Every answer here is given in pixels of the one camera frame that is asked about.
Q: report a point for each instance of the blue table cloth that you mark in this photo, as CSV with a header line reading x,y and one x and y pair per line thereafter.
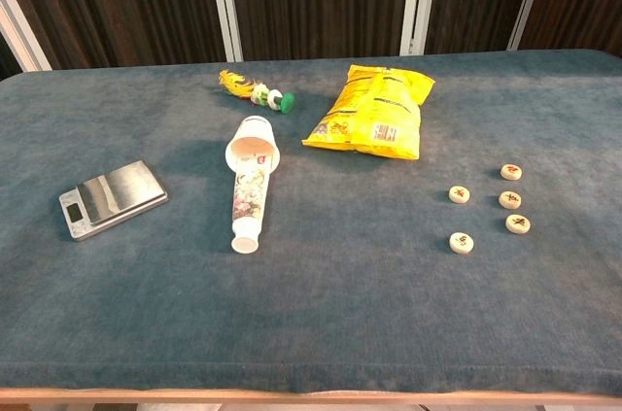
x,y
340,309

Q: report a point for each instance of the wooden chess piece red character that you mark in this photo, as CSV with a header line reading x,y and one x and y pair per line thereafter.
x,y
511,171
459,194

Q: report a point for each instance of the floral toothpaste tube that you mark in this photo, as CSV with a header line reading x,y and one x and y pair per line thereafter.
x,y
249,197

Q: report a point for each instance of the silver digital pocket scale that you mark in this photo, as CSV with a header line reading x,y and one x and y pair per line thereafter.
x,y
116,192

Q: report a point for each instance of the yellow feather shuttlecock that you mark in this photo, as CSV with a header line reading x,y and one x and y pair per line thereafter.
x,y
265,96

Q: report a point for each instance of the yellow snack bag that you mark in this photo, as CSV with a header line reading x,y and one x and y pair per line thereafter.
x,y
369,110

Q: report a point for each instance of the wooden chess piece dark character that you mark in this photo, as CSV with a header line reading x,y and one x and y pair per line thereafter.
x,y
461,242
518,223
510,198

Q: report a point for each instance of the white paper cup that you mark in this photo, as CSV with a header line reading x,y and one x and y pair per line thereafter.
x,y
252,129

